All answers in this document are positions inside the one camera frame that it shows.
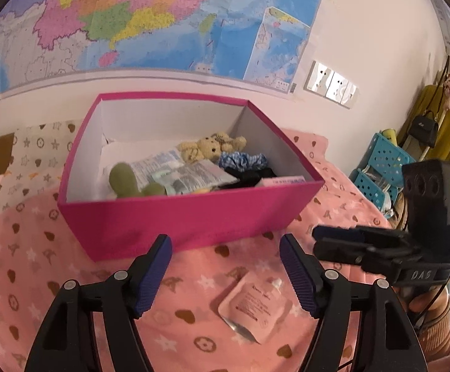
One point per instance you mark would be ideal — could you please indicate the plastic tissue packet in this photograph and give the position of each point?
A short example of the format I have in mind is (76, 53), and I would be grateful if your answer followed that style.
(151, 164)
(201, 176)

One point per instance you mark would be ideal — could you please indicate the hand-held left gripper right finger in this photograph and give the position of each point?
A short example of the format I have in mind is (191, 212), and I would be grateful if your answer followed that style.
(296, 275)

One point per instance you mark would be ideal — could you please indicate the black handbag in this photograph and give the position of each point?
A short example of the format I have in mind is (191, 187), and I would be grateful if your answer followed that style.
(424, 130)

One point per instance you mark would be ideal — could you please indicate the yellow soft item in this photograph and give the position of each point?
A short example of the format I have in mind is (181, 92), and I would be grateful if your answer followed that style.
(201, 190)

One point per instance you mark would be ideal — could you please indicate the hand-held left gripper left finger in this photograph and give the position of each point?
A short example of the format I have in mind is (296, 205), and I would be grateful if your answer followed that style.
(153, 275)

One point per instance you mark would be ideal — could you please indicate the pink flat pack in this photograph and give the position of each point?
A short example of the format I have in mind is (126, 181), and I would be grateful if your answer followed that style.
(283, 180)

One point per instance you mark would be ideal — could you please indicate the cream patterned pillow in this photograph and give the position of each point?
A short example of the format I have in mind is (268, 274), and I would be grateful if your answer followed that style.
(38, 151)

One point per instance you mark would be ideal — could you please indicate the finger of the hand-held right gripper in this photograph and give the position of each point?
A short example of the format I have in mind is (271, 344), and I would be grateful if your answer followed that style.
(341, 252)
(341, 233)

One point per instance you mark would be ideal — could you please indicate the person's right hand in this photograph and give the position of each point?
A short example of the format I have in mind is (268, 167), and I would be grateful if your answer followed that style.
(424, 302)

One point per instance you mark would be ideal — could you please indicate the black soft cloth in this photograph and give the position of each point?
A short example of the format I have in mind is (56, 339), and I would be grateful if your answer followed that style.
(248, 178)

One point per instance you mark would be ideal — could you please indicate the yellow-green cup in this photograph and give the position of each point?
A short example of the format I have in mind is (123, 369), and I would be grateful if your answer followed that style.
(388, 135)

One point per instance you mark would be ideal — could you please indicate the white wall outlet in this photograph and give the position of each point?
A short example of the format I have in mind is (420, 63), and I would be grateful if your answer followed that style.
(318, 77)
(336, 85)
(350, 95)

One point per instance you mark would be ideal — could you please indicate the person's right forearm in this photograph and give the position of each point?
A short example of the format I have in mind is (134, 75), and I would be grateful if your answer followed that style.
(446, 329)

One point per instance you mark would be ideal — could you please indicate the pink spout pouch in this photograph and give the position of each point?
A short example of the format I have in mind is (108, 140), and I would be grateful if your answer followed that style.
(252, 306)

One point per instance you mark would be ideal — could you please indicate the blue perforated basket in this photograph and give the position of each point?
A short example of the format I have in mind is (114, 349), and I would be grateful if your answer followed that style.
(388, 159)
(368, 190)

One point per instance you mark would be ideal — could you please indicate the green plush toy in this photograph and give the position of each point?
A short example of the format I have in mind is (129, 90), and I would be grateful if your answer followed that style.
(122, 180)

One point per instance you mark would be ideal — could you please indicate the pink cardboard box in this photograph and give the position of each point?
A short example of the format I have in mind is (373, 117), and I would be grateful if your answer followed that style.
(170, 221)

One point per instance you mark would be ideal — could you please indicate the colourful wall map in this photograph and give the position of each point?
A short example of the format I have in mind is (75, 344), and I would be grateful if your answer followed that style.
(151, 15)

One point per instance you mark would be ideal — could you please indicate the blue gingham scrunchie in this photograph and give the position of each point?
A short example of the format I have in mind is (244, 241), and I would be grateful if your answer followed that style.
(236, 161)

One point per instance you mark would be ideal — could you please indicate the beige teddy bear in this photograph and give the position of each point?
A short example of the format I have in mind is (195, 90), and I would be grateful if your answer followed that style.
(201, 149)

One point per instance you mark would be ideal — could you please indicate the pink printed blanket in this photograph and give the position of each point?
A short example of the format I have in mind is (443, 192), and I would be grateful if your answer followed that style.
(209, 341)

